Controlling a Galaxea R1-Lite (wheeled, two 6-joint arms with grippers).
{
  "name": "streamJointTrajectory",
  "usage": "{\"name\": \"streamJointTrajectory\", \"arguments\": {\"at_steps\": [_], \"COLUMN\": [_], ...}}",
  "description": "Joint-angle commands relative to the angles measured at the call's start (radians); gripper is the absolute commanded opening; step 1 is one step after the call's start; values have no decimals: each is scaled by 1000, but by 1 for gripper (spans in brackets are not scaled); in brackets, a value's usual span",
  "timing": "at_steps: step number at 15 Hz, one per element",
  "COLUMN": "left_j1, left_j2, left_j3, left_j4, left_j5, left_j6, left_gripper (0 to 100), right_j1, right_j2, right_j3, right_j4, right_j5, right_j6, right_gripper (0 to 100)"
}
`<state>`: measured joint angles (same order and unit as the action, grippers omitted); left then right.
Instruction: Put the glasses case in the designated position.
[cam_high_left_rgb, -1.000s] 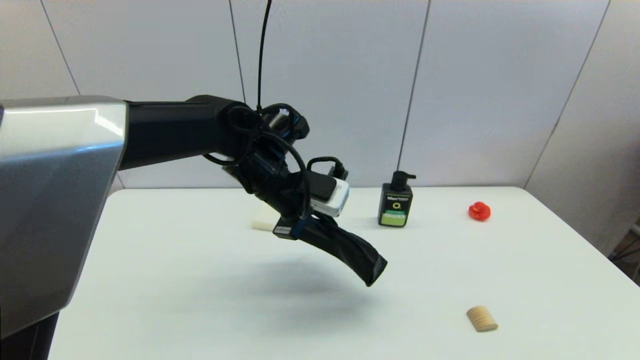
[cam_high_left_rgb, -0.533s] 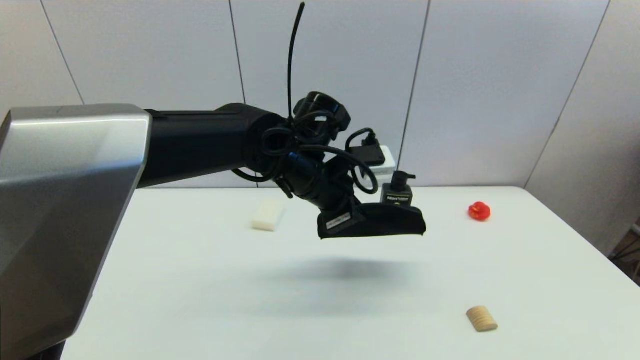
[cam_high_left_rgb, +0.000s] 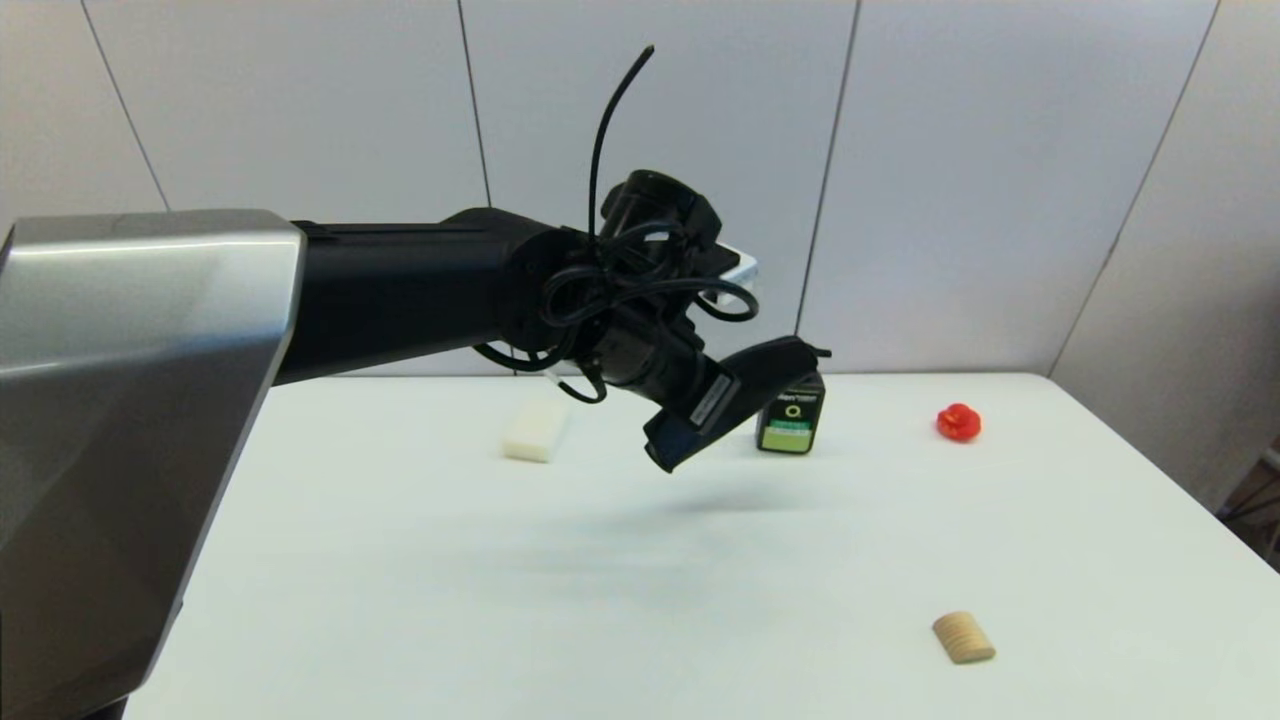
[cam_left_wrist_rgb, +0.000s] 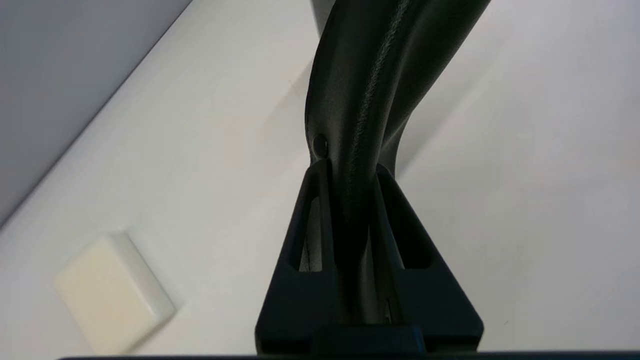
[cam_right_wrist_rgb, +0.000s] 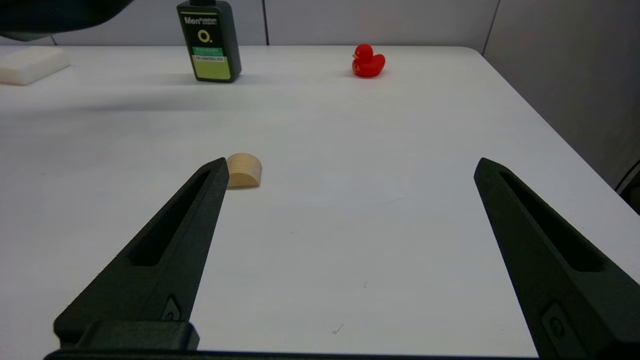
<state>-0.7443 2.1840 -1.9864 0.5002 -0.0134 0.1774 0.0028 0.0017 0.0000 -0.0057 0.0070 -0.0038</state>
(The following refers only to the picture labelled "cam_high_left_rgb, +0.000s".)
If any white soap bar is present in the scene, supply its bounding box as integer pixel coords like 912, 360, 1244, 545
502, 400, 571, 463

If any black green pump bottle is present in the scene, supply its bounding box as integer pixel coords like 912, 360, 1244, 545
757, 345, 832, 456

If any red pepper toy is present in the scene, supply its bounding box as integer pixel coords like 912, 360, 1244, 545
936, 404, 983, 444

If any wooden half cylinder block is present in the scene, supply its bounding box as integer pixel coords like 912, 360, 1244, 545
932, 611, 997, 664

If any dark stand beside table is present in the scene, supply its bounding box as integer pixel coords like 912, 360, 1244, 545
1215, 435, 1280, 571

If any thin black looped cable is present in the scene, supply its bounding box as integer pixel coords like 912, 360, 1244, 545
470, 45, 761, 406

